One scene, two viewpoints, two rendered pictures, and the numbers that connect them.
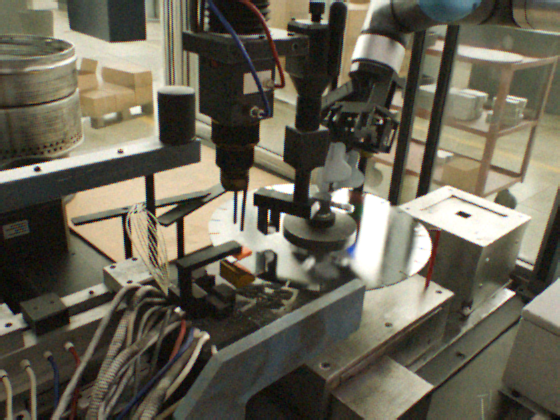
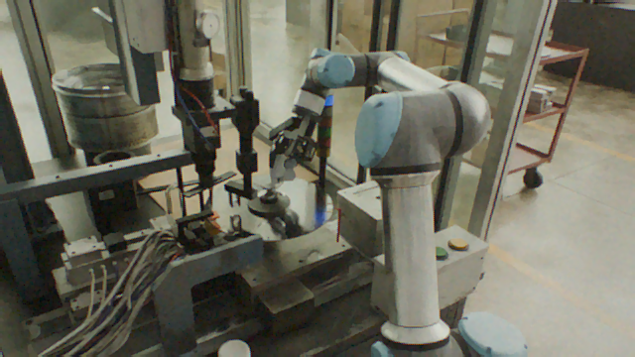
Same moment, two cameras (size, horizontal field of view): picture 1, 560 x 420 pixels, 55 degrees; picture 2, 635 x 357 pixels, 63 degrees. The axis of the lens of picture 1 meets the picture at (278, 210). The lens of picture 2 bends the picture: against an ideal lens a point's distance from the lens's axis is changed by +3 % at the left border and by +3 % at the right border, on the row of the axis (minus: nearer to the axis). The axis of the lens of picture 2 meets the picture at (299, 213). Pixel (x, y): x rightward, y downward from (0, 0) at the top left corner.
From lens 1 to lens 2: 57 cm
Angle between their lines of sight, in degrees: 11
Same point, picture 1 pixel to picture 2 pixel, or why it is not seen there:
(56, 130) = (138, 131)
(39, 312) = (111, 241)
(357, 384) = (273, 291)
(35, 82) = (123, 102)
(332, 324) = (241, 255)
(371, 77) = (302, 116)
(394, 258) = (302, 224)
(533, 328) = (379, 269)
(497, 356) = not seen: hidden behind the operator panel
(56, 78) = not seen: hidden behind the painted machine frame
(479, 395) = (355, 306)
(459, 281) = (368, 240)
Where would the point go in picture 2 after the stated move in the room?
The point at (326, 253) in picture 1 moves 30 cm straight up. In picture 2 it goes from (264, 219) to (262, 100)
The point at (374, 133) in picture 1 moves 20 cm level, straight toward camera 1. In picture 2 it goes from (301, 150) to (268, 185)
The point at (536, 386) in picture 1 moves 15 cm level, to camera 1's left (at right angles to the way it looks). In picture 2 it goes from (383, 302) to (321, 294)
